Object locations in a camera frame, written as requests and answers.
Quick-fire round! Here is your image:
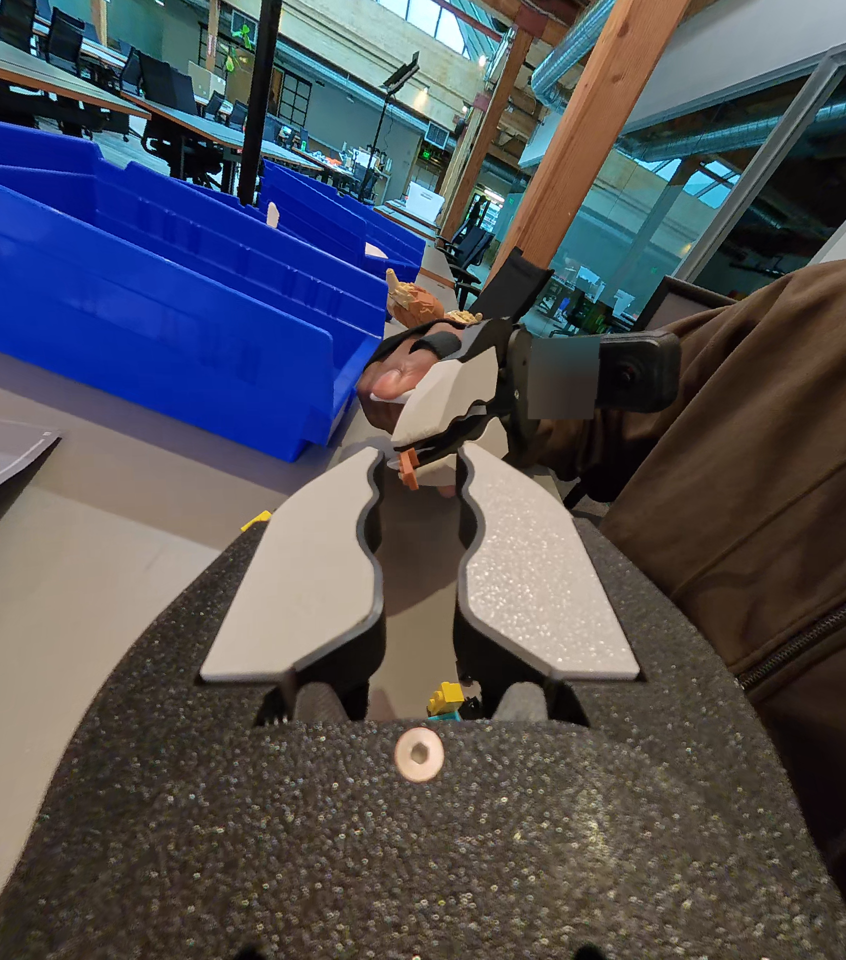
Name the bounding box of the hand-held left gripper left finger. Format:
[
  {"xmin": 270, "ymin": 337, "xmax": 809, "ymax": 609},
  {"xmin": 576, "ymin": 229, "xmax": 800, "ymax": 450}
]
[{"xmin": 200, "ymin": 446, "xmax": 387, "ymax": 684}]

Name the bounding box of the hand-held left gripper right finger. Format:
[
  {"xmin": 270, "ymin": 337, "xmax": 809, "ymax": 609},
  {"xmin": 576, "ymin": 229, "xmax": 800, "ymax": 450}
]
[{"xmin": 456, "ymin": 441, "xmax": 642, "ymax": 684}]

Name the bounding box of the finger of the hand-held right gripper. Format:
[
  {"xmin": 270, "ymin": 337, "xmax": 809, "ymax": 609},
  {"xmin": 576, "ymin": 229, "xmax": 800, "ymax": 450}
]
[
  {"xmin": 409, "ymin": 403, "xmax": 499, "ymax": 487},
  {"xmin": 391, "ymin": 354, "xmax": 501, "ymax": 453}
]

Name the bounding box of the person's right forearm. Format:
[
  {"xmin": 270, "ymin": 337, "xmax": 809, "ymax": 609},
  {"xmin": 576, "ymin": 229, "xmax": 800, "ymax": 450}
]
[{"xmin": 520, "ymin": 253, "xmax": 846, "ymax": 526}]

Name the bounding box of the grey desk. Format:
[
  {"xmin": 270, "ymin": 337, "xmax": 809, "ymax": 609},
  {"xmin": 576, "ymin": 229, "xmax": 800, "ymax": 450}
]
[{"xmin": 0, "ymin": 300, "xmax": 608, "ymax": 960}]

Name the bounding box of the wooden office desk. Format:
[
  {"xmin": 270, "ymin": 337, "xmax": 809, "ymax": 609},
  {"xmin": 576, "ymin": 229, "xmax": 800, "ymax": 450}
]
[
  {"xmin": 119, "ymin": 90, "xmax": 319, "ymax": 175},
  {"xmin": 0, "ymin": 22, "xmax": 150, "ymax": 121}
]

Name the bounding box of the person's right hand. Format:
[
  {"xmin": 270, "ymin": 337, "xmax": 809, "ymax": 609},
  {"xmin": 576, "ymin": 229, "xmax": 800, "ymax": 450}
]
[{"xmin": 357, "ymin": 330, "xmax": 463, "ymax": 498}]

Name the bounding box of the black office chair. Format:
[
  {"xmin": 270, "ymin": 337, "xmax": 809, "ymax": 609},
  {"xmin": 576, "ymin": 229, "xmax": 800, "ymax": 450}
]
[
  {"xmin": 479, "ymin": 246, "xmax": 555, "ymax": 324},
  {"xmin": 434, "ymin": 225, "xmax": 495, "ymax": 301}
]

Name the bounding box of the brown toy figure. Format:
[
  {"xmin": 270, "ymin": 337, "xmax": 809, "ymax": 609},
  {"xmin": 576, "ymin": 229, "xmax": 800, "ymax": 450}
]
[{"xmin": 384, "ymin": 267, "xmax": 445, "ymax": 330}]

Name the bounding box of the dark computer monitor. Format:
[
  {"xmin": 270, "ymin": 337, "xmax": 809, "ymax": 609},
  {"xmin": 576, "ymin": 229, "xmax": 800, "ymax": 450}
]
[{"xmin": 631, "ymin": 275, "xmax": 738, "ymax": 333}]

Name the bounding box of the white box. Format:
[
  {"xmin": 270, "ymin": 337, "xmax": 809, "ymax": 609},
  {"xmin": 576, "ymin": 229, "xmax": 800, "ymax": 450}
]
[{"xmin": 402, "ymin": 181, "xmax": 445, "ymax": 220}]

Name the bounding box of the blue plastic bin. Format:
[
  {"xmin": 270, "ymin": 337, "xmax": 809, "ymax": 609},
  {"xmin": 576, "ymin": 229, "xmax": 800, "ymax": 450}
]
[
  {"xmin": 258, "ymin": 157, "xmax": 428, "ymax": 283},
  {"xmin": 0, "ymin": 159, "xmax": 353, "ymax": 463},
  {"xmin": 0, "ymin": 111, "xmax": 393, "ymax": 354}
]

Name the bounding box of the black lamp stand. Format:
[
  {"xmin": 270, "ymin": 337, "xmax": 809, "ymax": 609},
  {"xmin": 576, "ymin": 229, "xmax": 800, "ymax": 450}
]
[{"xmin": 370, "ymin": 51, "xmax": 422, "ymax": 204}]

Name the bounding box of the brown jacket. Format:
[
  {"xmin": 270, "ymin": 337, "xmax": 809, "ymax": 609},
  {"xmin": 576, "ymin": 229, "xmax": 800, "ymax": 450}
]
[{"xmin": 603, "ymin": 450, "xmax": 846, "ymax": 960}]

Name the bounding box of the black pole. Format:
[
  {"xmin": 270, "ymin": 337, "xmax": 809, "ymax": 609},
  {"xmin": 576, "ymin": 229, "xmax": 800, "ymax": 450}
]
[{"xmin": 237, "ymin": 0, "xmax": 283, "ymax": 205}]

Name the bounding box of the thin wooden post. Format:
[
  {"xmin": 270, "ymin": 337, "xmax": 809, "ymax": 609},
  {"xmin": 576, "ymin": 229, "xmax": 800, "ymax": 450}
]
[{"xmin": 439, "ymin": 28, "xmax": 537, "ymax": 241}]

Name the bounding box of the thick wooden post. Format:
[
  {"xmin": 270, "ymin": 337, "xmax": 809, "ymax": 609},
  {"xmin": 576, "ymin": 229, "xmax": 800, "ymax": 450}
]
[{"xmin": 496, "ymin": 0, "xmax": 694, "ymax": 290}]

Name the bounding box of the grey metal partition frame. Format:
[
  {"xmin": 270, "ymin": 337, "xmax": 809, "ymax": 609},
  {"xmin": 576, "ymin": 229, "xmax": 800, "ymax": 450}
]
[{"xmin": 674, "ymin": 45, "xmax": 846, "ymax": 282}]

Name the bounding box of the long silver ceiling duct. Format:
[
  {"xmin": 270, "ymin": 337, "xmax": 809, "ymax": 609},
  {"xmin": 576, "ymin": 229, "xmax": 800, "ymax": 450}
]
[{"xmin": 618, "ymin": 75, "xmax": 846, "ymax": 162}]

